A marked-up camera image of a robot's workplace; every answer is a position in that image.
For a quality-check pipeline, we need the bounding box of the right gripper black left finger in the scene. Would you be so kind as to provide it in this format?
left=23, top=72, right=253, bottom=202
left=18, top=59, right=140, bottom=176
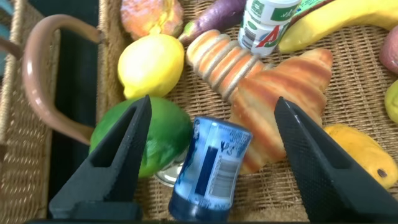
left=49, top=94, right=153, bottom=220

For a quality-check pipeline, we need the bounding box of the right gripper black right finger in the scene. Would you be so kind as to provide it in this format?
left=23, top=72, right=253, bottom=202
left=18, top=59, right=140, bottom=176
left=273, top=95, right=398, bottom=223

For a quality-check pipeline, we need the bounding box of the green lime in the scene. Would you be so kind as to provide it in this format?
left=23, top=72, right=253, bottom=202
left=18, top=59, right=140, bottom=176
left=89, top=96, right=193, bottom=179

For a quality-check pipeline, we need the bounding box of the striped croissant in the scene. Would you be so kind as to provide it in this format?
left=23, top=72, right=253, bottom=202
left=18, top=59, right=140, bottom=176
left=228, top=48, right=334, bottom=175

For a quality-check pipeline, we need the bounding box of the wicker basket with food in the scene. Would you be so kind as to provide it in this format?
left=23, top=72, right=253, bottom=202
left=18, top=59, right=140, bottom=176
left=21, top=0, right=398, bottom=222

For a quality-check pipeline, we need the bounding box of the wicker basket with household items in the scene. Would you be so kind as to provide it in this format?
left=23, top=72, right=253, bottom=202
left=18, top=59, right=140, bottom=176
left=0, top=0, right=62, bottom=224

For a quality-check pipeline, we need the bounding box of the yellow pear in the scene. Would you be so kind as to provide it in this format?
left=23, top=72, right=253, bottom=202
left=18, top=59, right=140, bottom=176
left=323, top=124, right=398, bottom=190

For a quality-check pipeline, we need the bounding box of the yellow lemon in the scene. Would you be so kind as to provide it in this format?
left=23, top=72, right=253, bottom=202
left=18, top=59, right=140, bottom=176
left=384, top=80, right=398, bottom=124

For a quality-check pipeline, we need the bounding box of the yellow-green apple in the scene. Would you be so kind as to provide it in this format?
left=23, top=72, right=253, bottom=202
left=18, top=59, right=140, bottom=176
left=117, top=33, right=185, bottom=100

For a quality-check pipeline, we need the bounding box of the red peach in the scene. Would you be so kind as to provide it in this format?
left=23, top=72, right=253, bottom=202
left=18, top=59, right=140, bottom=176
left=379, top=25, right=398, bottom=75

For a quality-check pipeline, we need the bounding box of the long striped bread loaf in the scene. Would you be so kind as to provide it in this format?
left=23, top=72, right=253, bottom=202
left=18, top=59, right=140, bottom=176
left=185, top=29, right=274, bottom=102

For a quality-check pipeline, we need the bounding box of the yellow banana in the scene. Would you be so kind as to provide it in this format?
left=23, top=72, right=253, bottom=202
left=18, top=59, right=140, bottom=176
left=277, top=0, right=398, bottom=54

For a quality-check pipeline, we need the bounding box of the pink bumpy fruit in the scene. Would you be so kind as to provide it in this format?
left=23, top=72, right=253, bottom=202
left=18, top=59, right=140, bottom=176
left=120, top=0, right=185, bottom=41

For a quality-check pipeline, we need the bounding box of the white milk bottle green label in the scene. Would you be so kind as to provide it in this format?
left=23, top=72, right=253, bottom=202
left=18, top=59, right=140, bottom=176
left=238, top=0, right=302, bottom=58

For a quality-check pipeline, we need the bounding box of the green snack pack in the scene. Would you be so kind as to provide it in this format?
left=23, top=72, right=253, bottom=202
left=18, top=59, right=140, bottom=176
left=290, top=0, right=333, bottom=19

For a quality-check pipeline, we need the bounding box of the purple eggplant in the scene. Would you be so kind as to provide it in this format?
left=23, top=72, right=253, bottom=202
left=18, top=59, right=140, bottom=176
left=178, top=0, right=248, bottom=46

